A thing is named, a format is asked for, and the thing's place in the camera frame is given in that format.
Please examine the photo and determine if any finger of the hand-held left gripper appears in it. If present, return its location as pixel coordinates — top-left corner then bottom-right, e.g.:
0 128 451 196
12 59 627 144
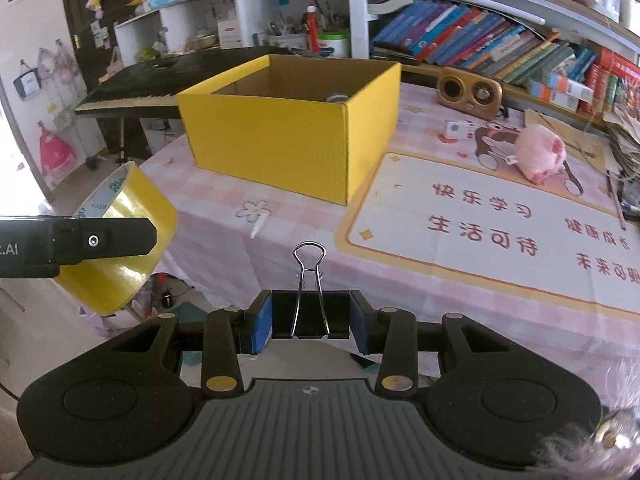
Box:
52 217 157 266

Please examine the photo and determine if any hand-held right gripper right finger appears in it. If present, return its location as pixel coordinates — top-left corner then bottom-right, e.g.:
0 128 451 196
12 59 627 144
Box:
349 289 506 401

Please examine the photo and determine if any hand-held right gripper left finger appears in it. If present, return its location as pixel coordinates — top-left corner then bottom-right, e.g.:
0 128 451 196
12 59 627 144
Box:
107 290 275 401

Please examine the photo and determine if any black binder clip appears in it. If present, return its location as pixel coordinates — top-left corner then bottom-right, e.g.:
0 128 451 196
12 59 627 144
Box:
270 242 351 340

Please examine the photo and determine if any yellow tape roll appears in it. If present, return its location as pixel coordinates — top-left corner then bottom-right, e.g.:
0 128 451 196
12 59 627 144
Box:
57 161 180 317

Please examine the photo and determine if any yellow cardboard box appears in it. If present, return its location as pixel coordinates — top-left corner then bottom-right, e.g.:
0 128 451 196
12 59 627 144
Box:
177 54 402 206

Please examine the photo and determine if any pink checkered desktop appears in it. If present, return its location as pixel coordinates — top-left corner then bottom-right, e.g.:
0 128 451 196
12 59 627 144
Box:
135 82 640 411

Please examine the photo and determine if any pink backpack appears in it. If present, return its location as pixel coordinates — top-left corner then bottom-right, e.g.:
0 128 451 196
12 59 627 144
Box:
38 121 77 182

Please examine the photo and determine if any black keyboard stand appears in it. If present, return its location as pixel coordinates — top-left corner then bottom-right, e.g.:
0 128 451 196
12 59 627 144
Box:
87 117 153 170

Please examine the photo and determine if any printed desk mat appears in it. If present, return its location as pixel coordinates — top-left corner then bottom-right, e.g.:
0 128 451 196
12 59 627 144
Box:
334 125 640 317

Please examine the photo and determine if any black piano keyboard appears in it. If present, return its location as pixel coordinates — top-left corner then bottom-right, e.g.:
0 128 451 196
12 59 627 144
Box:
75 47 301 122

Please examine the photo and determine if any white hanging bag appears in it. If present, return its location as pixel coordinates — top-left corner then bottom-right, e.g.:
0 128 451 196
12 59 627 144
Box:
12 59 42 102

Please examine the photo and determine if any small white pink toy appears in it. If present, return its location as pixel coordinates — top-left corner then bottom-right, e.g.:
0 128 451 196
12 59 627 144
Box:
446 120 476 144

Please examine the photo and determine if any dark door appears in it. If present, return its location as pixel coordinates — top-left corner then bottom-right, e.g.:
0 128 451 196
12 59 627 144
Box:
59 0 147 92

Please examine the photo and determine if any small white carton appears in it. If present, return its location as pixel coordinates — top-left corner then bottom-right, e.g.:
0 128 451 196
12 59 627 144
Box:
217 19 241 50

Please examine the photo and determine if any pink plush toy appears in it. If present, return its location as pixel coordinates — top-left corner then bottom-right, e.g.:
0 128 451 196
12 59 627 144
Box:
505 126 569 185

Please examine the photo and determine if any wooden speaker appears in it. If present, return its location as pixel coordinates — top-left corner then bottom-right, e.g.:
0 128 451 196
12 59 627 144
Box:
437 66 504 121

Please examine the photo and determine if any white jar green lid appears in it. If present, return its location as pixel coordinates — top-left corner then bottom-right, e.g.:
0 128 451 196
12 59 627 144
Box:
316 30 351 60

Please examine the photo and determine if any red tube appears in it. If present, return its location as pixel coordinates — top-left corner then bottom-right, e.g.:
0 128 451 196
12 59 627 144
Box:
306 6 321 54

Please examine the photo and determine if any brown cardboard sheet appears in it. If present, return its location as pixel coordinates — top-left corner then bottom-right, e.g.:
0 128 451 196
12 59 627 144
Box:
524 107 609 162

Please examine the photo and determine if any row of colourful books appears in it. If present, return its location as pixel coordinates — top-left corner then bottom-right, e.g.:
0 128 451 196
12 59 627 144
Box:
372 0 640 121

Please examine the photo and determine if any white bookshelf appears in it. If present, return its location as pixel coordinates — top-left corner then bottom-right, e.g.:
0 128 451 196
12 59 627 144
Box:
114 0 640 128

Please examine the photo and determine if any stack of papers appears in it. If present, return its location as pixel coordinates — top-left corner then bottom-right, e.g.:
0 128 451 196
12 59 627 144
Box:
602 104 640 222

